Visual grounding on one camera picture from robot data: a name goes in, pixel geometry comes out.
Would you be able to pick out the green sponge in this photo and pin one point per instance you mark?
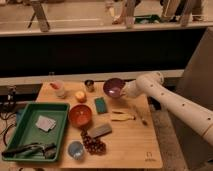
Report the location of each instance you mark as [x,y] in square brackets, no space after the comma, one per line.
[100,105]

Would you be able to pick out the green box in background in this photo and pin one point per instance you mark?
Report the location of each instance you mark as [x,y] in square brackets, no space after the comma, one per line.
[147,19]

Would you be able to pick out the white folded cloth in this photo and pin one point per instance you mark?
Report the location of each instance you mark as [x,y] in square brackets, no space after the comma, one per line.
[46,124]

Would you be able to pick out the orange bowl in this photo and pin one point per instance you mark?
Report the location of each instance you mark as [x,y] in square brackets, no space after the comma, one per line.
[80,115]

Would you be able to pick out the small metal cup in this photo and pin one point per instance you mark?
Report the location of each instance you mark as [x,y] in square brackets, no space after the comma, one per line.
[89,84]

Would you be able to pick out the bunch of dark grapes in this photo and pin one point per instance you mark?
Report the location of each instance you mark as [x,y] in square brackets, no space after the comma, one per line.
[93,146]

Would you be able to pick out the wooden spoon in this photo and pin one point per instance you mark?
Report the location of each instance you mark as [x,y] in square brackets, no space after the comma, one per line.
[144,122]

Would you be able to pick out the green plastic tray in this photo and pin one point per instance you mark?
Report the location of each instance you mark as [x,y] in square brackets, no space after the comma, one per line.
[27,132]

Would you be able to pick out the grey sponge block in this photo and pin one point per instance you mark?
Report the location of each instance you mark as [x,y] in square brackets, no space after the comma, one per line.
[100,130]

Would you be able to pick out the yellow banana toy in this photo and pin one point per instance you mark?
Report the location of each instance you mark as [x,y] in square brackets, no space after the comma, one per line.
[121,117]

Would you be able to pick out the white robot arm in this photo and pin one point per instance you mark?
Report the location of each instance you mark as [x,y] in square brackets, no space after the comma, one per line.
[197,117]

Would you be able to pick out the small blue bowl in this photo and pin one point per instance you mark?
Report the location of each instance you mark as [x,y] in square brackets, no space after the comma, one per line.
[75,150]

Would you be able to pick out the dark tools in tray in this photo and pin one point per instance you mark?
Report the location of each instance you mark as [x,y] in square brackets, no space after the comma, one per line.
[48,150]

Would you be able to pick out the purple bowl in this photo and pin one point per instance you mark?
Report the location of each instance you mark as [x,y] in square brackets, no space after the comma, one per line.
[112,87]

